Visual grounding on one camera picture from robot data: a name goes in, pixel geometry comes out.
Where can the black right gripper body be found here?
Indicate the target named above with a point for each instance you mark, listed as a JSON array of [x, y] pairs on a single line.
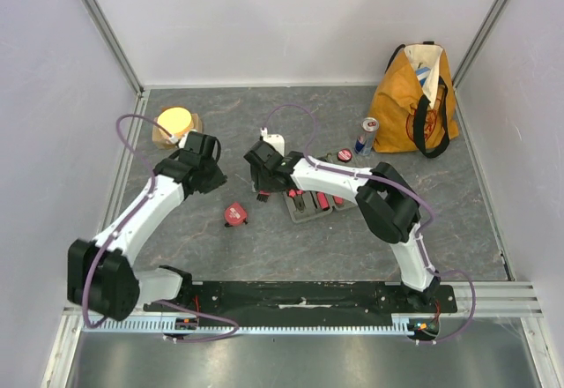
[[263, 183]]

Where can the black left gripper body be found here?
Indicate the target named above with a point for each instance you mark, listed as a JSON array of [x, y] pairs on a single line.
[[213, 176]]

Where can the pink handled pliers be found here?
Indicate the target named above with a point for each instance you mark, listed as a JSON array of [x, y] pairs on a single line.
[[297, 197]]

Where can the pink tape measure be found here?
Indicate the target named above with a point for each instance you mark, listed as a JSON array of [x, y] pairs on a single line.
[[235, 215]]

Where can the grey plastic tool case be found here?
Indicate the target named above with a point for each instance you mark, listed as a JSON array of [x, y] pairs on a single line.
[[313, 211]]

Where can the pink handled screwdriver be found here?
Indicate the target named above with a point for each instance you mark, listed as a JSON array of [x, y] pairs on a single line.
[[322, 201]]

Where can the hex keys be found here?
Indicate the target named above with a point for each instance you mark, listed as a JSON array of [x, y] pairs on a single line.
[[263, 196]]

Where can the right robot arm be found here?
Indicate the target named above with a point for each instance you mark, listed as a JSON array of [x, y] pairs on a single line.
[[388, 205]]

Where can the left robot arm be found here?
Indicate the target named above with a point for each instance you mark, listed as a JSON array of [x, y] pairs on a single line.
[[100, 272]]

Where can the yellow round sponge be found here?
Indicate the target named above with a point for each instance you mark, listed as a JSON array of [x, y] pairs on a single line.
[[175, 122]]

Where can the electrical tape roll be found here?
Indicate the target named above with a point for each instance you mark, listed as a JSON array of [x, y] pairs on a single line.
[[345, 155]]

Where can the energy drink can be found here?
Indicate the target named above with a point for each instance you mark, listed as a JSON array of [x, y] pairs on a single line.
[[365, 141]]

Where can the yellow tote bag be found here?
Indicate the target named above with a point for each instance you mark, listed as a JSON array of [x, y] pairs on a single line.
[[415, 102]]

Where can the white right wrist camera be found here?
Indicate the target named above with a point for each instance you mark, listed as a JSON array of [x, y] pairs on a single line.
[[277, 141]]

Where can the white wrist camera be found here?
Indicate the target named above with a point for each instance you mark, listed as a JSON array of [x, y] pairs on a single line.
[[277, 141], [178, 141]]

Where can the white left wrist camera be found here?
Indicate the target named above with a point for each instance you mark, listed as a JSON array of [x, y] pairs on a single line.
[[178, 141]]

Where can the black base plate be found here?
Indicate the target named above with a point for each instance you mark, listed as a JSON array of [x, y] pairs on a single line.
[[223, 297]]

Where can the grey cable duct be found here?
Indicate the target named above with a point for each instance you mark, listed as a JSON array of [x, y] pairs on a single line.
[[172, 324]]

